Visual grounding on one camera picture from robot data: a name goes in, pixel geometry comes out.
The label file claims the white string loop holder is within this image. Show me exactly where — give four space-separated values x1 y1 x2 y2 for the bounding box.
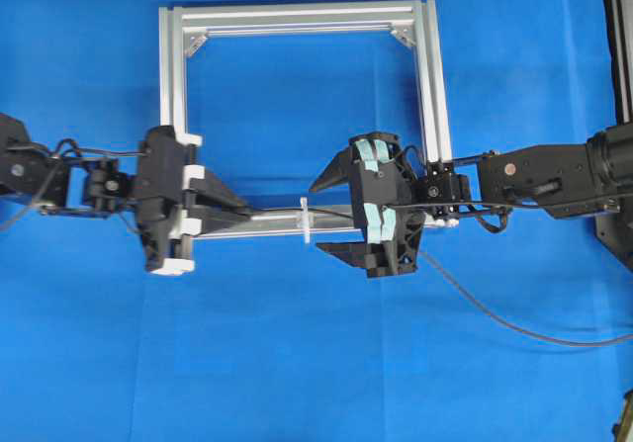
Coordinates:
298 197 313 244

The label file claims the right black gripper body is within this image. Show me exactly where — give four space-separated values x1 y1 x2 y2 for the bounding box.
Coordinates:
348 133 425 278

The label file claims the black USB wire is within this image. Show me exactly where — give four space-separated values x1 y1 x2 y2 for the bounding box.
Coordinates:
246 203 633 348

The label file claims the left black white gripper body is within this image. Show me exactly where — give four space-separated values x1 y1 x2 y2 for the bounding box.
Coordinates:
132 126 202 276

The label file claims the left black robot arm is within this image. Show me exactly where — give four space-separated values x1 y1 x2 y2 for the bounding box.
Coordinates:
1 115 253 276

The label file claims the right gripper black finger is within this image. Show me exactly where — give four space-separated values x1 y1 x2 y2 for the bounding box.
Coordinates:
316 242 391 278
309 147 351 193

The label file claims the black metal stand right edge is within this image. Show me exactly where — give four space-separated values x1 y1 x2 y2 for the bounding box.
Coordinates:
595 0 632 269

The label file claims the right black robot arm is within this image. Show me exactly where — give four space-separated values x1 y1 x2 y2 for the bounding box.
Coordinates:
310 124 632 278

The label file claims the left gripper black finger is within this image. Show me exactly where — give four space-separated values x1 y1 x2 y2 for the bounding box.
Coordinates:
190 172 247 209
185 204 251 236

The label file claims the aluminium extrusion frame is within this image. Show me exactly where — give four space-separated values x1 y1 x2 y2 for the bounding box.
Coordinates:
158 0 453 239

